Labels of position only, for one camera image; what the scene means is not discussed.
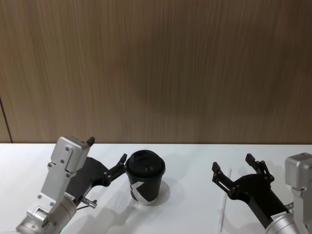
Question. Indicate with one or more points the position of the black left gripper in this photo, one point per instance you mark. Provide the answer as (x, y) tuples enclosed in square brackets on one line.
[(90, 170)]

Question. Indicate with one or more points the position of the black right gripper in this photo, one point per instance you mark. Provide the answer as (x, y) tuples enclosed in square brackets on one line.
[(256, 192)]

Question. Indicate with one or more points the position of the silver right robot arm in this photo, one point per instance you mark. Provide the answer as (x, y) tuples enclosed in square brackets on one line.
[(299, 170)]

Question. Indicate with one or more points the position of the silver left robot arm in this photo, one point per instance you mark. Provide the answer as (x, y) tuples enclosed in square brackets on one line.
[(56, 180)]

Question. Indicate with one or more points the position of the white wrapped straw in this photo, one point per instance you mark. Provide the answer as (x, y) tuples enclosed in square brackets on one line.
[(225, 195)]

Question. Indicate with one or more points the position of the black plastic cup lid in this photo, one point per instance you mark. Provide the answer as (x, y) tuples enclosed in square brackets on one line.
[(145, 162)]

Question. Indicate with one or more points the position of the black paper cup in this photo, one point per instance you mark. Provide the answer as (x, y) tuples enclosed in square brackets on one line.
[(151, 186)]

